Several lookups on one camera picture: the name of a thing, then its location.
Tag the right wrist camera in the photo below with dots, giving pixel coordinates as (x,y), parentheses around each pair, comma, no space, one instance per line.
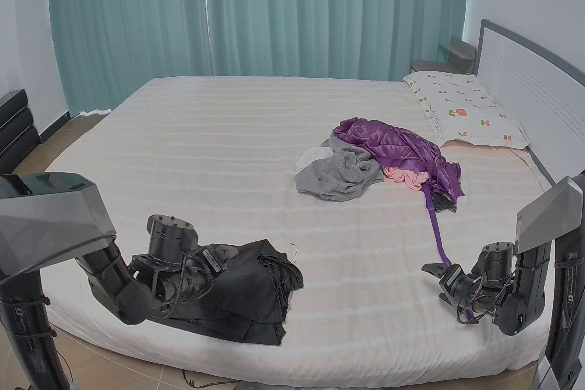
(452,281)

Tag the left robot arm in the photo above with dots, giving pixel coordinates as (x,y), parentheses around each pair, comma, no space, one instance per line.
(50,214)

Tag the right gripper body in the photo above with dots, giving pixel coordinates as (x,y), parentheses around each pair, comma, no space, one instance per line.
(468,291)

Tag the purple garment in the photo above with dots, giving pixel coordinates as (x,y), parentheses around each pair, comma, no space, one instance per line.
(397,146)

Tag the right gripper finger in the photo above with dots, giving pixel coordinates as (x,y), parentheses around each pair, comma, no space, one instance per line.
(434,270)
(447,301)

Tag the white printed pillow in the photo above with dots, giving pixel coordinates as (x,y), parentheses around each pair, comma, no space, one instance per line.
(466,105)

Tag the black chest of drawers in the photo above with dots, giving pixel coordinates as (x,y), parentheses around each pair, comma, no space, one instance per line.
(16,127)

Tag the grey bedside table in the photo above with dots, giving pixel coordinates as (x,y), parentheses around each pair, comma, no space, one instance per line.
(450,59)

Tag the white garment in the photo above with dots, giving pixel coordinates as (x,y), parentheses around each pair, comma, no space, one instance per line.
(313,157)

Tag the bed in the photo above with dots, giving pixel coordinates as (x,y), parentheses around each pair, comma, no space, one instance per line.
(228,150)

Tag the black T-shirt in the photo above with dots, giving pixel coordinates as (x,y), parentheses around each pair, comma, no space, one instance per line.
(251,287)

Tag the pink garment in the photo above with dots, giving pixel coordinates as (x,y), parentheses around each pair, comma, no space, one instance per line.
(404,177)

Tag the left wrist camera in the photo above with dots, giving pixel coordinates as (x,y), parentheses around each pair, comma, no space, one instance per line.
(215,259)

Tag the dark grey garment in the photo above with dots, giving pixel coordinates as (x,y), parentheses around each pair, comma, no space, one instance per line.
(443,201)

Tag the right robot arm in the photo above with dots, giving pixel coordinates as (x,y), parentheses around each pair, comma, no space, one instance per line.
(539,219)

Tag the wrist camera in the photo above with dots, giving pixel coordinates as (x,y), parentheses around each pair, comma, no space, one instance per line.
(452,281)
(215,259)

